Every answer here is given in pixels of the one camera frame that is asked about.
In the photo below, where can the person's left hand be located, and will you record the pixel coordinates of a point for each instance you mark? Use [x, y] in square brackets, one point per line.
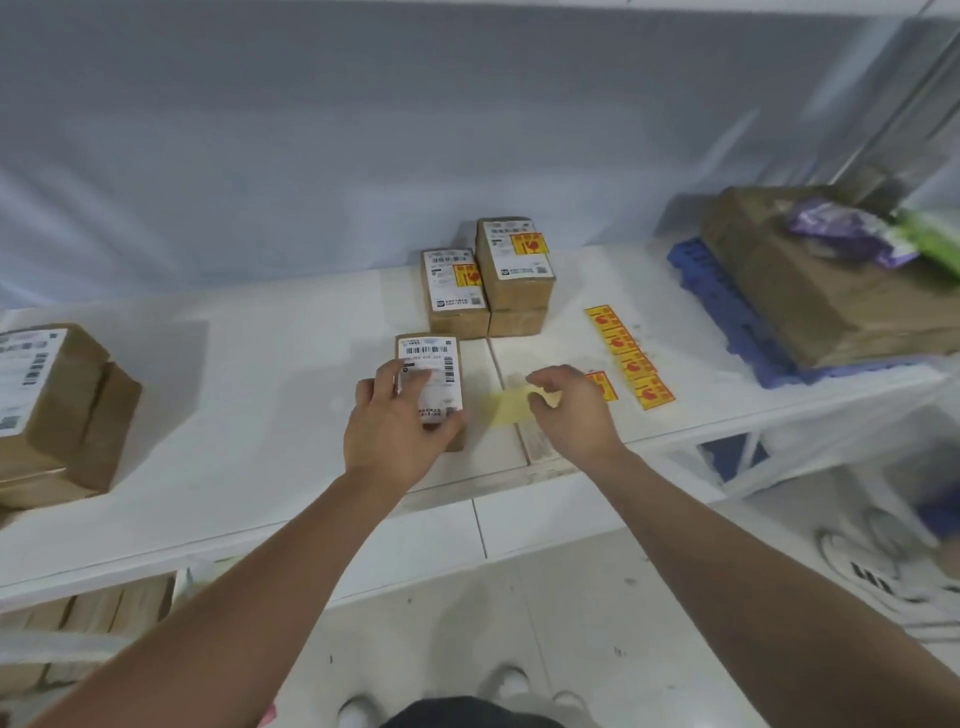
[390, 442]

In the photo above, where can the row of flat brown cartons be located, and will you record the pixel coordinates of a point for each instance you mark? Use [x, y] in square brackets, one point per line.
[105, 607]

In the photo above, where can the white metal shelf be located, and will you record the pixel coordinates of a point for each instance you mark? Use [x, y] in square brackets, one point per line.
[262, 420]

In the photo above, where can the blue plastic bin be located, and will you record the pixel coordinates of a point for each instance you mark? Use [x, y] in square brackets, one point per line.
[943, 517]

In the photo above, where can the person's white shoe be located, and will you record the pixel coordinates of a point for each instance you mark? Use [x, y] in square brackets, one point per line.
[506, 681]
[356, 712]

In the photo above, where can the small brown cardboard box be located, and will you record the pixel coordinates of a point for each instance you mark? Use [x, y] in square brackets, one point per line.
[517, 292]
[457, 322]
[435, 356]
[517, 322]

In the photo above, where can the person's right forearm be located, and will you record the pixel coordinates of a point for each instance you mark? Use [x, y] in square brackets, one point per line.
[750, 600]

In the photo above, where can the blue plastic crate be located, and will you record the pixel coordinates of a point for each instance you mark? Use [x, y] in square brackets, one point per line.
[724, 459]

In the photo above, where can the person's left white shoe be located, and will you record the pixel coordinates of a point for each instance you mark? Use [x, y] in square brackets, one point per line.
[356, 712]

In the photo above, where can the purple plastic packet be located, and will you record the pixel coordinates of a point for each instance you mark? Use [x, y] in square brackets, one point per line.
[847, 229]

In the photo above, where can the blue plastic pallet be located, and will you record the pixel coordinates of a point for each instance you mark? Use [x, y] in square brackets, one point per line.
[712, 292]

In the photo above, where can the person's left forearm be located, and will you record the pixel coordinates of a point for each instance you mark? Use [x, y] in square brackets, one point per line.
[225, 615]

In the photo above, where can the green plastic packet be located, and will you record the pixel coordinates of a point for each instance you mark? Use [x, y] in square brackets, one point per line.
[934, 240]

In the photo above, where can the yellow red square sticker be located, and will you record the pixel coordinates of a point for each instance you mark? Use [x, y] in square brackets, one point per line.
[467, 275]
[529, 244]

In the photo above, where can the person's dark clothing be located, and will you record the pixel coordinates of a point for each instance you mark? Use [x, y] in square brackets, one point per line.
[465, 716]

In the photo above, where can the person's right hand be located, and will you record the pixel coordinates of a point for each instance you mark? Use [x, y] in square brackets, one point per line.
[581, 427]

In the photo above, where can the stack of labelled brown parcels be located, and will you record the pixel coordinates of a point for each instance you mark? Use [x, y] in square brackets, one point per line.
[67, 405]

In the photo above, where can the large brown carton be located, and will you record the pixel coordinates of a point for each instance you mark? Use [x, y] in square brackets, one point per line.
[810, 300]

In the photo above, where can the person's right white shoe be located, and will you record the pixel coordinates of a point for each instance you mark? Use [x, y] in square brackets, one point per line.
[506, 681]

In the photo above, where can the yellow red sticker strip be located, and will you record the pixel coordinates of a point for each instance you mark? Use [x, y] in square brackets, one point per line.
[630, 360]
[506, 409]

